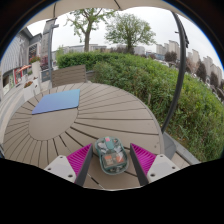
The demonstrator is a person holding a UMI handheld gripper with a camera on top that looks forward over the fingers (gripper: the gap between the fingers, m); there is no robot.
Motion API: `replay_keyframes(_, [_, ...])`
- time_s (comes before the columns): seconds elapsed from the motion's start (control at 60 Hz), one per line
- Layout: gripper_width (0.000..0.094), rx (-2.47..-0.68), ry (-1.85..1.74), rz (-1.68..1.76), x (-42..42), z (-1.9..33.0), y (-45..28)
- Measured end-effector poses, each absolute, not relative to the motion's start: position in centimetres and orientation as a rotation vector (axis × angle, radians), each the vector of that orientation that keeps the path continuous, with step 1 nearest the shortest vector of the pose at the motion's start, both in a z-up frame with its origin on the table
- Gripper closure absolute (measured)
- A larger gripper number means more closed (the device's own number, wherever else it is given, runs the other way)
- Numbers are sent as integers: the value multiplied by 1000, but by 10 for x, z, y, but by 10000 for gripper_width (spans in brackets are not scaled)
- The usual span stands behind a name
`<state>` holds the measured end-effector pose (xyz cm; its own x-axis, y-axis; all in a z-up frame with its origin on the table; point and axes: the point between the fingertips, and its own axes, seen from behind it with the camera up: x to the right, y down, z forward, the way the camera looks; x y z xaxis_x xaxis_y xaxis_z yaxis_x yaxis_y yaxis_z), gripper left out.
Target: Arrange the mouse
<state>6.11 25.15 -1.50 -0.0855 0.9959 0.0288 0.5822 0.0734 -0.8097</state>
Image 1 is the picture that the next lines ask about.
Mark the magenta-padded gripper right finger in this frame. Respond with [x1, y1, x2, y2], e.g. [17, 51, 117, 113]
[129, 142, 182, 187]

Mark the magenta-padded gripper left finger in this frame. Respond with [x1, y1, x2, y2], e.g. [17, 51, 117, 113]
[43, 143, 94, 187]

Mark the teal transparent computer mouse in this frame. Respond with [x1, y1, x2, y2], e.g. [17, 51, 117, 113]
[94, 135, 130, 176]

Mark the blue rectangular mouse pad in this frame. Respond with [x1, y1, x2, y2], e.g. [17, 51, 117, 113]
[31, 88, 81, 116]

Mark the grey parasol base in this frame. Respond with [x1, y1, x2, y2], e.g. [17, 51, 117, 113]
[162, 131, 178, 160]

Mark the low white flower planter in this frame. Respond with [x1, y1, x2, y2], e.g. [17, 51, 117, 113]
[22, 80, 36, 102]

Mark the brown slatted wooden chair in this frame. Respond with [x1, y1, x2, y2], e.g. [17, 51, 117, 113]
[50, 64, 88, 88]

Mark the dark curved parasol pole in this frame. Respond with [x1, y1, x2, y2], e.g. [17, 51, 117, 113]
[160, 11, 190, 134]

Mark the tall white flower planter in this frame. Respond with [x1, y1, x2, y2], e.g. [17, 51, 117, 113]
[29, 56, 43, 83]

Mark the group of apartment buildings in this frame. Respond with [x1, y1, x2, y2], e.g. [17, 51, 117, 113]
[154, 39, 224, 91]

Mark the dark grey sign pillar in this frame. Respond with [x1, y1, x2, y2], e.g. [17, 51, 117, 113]
[40, 18, 60, 83]

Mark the sparse-leaved tree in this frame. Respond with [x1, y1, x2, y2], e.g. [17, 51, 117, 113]
[66, 8, 116, 53]

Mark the dense leafy tree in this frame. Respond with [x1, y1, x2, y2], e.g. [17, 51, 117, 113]
[104, 12, 157, 54]

